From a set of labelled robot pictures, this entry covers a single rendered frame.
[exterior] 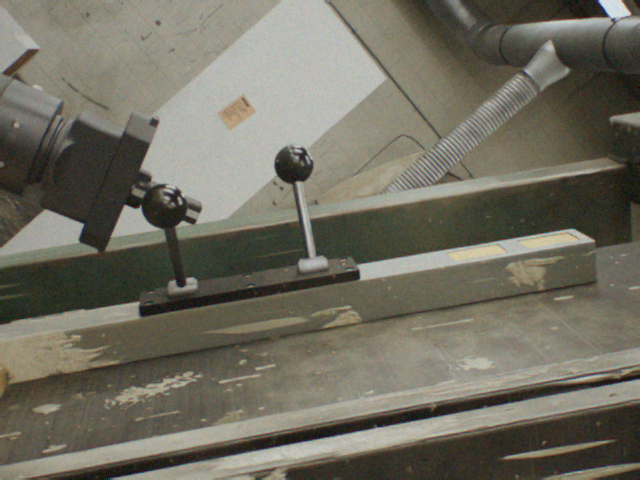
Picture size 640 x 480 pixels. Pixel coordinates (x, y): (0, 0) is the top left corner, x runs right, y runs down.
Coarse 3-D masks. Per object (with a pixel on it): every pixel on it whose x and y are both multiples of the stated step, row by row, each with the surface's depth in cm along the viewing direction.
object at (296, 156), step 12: (276, 156) 86; (288, 156) 85; (300, 156) 85; (276, 168) 86; (288, 168) 85; (300, 168) 85; (312, 168) 87; (288, 180) 86; (300, 180) 86; (300, 192) 86; (300, 204) 86; (300, 216) 85; (300, 228) 85; (312, 240) 85; (312, 252) 84; (300, 264) 84; (312, 264) 83; (324, 264) 83
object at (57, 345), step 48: (576, 240) 85; (336, 288) 83; (384, 288) 83; (432, 288) 84; (480, 288) 84; (528, 288) 85; (0, 336) 81; (48, 336) 80; (96, 336) 81; (144, 336) 81; (192, 336) 82; (240, 336) 82
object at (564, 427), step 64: (448, 384) 51; (512, 384) 50; (576, 384) 50; (128, 448) 49; (192, 448) 48; (256, 448) 49; (320, 448) 46; (384, 448) 45; (448, 448) 46; (512, 448) 46; (576, 448) 47
